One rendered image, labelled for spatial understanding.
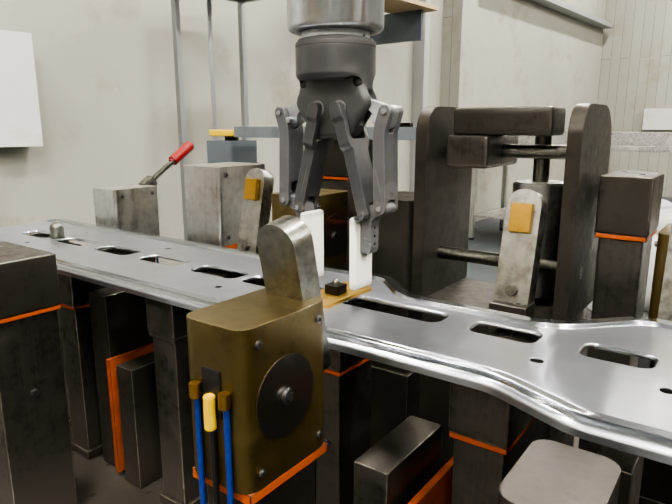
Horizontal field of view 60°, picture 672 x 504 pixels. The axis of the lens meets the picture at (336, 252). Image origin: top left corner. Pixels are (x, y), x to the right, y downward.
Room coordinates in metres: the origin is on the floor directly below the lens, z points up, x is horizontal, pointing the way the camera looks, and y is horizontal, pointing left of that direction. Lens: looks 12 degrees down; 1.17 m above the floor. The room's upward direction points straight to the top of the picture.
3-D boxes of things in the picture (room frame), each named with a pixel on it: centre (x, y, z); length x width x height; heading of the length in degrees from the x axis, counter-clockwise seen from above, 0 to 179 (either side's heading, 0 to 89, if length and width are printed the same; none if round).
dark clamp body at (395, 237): (0.76, -0.10, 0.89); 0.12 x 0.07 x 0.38; 144
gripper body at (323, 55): (0.57, 0.00, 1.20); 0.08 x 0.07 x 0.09; 54
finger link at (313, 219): (0.59, 0.02, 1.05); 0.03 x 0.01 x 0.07; 144
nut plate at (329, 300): (0.57, 0.00, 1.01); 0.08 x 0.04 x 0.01; 144
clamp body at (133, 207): (1.06, 0.37, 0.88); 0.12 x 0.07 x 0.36; 144
